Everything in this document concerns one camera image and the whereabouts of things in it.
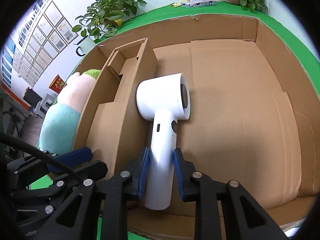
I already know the grey plastic stool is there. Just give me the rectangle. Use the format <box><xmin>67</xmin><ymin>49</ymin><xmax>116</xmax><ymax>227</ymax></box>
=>
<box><xmin>34</xmin><ymin>94</ymin><xmax>54</xmax><ymax>117</ymax></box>

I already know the small colourful printed box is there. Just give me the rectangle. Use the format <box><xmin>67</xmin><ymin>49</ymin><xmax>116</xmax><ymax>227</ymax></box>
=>
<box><xmin>181</xmin><ymin>0</ymin><xmax>217</xmax><ymax>8</ymax></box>

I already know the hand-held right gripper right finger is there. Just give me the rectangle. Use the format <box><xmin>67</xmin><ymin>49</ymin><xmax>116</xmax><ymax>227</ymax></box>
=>
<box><xmin>172</xmin><ymin>148</ymin><xmax>290</xmax><ymax>240</ymax></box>

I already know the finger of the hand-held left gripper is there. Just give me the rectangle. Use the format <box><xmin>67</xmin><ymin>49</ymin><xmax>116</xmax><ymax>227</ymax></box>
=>
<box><xmin>6</xmin><ymin>147</ymin><xmax>93</xmax><ymax>180</ymax></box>
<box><xmin>26</xmin><ymin>160</ymin><xmax>108</xmax><ymax>202</ymax></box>

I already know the black monitor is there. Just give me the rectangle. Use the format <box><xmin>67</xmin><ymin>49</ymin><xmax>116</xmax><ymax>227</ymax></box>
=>
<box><xmin>23</xmin><ymin>87</ymin><xmax>43</xmax><ymax>109</ymax></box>

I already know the white enamel mug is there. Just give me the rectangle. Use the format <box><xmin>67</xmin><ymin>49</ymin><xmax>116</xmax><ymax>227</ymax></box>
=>
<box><xmin>74</xmin><ymin>35</ymin><xmax>97</xmax><ymax>57</ymax></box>

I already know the bushy potted plant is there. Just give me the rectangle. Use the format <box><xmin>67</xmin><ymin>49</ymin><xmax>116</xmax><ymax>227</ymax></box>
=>
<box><xmin>72</xmin><ymin>0</ymin><xmax>147</xmax><ymax>40</ymax></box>

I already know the red paper box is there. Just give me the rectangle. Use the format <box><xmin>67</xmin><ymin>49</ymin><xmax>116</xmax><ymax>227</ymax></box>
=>
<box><xmin>49</xmin><ymin>74</ymin><xmax>68</xmax><ymax>94</ymax></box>

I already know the large cardboard box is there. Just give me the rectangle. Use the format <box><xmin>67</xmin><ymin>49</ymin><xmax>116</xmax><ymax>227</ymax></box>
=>
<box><xmin>72</xmin><ymin>13</ymin><xmax>320</xmax><ymax>240</ymax></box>

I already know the wall of framed certificates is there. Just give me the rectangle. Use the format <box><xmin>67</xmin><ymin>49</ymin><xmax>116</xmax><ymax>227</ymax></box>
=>
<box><xmin>17</xmin><ymin>1</ymin><xmax>79</xmax><ymax>88</ymax></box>

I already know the pink and teal plush toy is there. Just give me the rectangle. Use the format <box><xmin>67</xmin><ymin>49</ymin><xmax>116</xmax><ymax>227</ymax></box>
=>
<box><xmin>39</xmin><ymin>69</ymin><xmax>102</xmax><ymax>154</ymax></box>

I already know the long narrow cardboard box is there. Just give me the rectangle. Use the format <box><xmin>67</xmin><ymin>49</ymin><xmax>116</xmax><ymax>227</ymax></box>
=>
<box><xmin>85</xmin><ymin>38</ymin><xmax>158</xmax><ymax>178</ymax></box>

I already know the black cable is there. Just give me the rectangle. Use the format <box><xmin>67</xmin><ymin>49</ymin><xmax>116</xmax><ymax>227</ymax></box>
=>
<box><xmin>0</xmin><ymin>132</ymin><xmax>84</xmax><ymax>182</ymax></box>

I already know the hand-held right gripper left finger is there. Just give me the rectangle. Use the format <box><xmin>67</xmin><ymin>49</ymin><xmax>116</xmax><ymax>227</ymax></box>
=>
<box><xmin>44</xmin><ymin>147</ymin><xmax>152</xmax><ymax>240</ymax></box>

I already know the white hair dryer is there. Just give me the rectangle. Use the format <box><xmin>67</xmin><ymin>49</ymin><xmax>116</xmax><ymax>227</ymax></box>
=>
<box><xmin>136</xmin><ymin>73</ymin><xmax>192</xmax><ymax>210</ymax></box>

